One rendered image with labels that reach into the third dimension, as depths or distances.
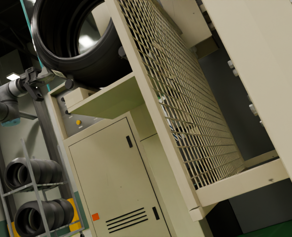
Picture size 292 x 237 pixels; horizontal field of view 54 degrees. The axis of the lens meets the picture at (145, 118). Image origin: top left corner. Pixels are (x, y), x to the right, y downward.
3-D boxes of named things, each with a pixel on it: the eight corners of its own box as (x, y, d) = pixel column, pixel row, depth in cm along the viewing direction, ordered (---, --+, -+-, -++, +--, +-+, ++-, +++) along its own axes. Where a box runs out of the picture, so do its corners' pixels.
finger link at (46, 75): (49, 62, 136) (35, 69, 139) (51, 74, 135) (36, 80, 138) (53, 64, 139) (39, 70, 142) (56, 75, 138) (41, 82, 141)
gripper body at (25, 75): (33, 65, 139) (15, 74, 144) (36, 82, 137) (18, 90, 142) (44, 69, 146) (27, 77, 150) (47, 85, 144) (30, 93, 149)
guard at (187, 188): (245, 171, 127) (184, 39, 144) (248, 170, 127) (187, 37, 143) (192, 222, 46) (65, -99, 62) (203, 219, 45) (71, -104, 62)
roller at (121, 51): (150, 70, 145) (158, 65, 143) (154, 77, 143) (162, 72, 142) (115, 49, 113) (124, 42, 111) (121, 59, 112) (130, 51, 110)
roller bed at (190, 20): (193, 62, 151) (172, 15, 158) (220, 48, 146) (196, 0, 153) (183, 51, 133) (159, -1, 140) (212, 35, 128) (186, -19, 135)
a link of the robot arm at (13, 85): (10, 95, 143) (25, 98, 152) (17, 92, 141) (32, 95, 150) (7, 78, 144) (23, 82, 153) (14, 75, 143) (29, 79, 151)
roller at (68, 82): (106, 95, 154) (112, 90, 153) (110, 102, 153) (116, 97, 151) (62, 82, 122) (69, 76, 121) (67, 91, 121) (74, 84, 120)
